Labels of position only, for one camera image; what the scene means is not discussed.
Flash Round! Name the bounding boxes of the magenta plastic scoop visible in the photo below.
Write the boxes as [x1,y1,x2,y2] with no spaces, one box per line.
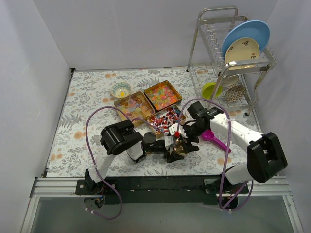
[201,130,228,151]

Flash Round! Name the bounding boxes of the gold round tin lid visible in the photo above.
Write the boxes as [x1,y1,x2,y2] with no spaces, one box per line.
[173,139,188,155]

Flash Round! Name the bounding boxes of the tin of lollipops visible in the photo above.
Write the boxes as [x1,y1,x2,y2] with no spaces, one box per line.
[147,104,181,138]

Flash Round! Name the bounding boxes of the tin of jelly candies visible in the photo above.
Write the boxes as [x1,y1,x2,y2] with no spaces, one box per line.
[114,91,155,120]

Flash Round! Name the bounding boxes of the tin of star candies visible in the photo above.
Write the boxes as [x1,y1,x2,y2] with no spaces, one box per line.
[143,80,182,112]

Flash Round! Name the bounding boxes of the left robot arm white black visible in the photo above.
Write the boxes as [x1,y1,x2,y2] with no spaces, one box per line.
[85,120,184,194]

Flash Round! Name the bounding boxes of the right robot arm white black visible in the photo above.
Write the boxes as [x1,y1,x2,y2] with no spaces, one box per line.
[183,101,288,193]

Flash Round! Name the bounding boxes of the lime green bowl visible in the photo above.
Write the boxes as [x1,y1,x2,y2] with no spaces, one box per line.
[202,82,223,99]

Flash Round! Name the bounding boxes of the patterned dark bowl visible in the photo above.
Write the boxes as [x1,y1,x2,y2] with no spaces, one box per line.
[225,84,246,102]

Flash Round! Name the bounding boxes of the white bowl in rack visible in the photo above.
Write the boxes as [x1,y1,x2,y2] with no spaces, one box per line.
[220,75,239,87]

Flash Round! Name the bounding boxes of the patterned ceramic bowl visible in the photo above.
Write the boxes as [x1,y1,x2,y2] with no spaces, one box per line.
[111,82,131,99]

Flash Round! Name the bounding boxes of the metal dish rack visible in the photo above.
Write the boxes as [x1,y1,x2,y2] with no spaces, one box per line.
[187,5,276,116]

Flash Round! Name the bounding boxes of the cream plate with flowers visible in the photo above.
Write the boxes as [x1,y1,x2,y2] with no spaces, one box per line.
[225,37,260,64]

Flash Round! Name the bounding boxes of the blue plate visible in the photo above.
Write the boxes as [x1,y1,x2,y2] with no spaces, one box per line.
[221,20,270,56]

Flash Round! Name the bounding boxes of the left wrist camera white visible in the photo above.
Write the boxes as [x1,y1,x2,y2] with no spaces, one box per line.
[164,136,174,147]

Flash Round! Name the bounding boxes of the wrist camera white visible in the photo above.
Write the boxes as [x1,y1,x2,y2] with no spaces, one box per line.
[164,136,174,147]
[169,123,187,138]

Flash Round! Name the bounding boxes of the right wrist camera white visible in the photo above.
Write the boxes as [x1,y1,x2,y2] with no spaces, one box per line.
[169,123,187,138]

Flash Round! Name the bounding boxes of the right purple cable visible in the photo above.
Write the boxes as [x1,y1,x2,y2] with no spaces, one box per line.
[175,98,254,211]

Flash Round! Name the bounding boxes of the purple cable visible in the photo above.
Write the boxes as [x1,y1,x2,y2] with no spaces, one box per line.
[175,98,254,211]
[85,106,171,220]

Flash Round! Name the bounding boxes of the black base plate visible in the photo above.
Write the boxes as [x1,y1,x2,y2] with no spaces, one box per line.
[74,174,250,206]

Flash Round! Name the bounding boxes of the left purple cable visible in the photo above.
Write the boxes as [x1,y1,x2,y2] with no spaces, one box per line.
[85,106,171,220]

